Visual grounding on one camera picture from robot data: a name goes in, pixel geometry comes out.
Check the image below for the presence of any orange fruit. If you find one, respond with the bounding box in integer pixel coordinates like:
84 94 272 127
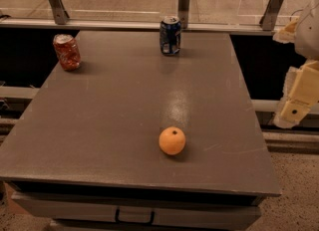
159 126 186 155

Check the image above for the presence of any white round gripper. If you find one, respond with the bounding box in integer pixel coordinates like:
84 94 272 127
273 0 319 128

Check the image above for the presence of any right metal railing bracket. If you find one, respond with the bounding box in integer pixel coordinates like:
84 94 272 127
259 0 284 31

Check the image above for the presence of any blue pepsi can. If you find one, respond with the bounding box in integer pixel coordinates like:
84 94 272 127
159 16 181 55

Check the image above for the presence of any middle metal railing bracket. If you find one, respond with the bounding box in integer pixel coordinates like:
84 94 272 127
177 0 190 29

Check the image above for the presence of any black drawer handle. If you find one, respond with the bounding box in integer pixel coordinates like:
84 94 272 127
115 208 156 225

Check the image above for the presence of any metal railing bracket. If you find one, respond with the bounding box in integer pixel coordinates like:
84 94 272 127
259 0 284 31
177 0 190 29
33 0 71 26

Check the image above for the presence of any grey drawer with handle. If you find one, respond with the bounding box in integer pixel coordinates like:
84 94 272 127
12 192 261 231

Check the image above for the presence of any red crushed soda can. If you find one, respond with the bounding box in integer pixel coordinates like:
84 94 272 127
53 34 81 71

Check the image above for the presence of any left metal railing bracket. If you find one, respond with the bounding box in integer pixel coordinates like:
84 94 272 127
33 0 71 26

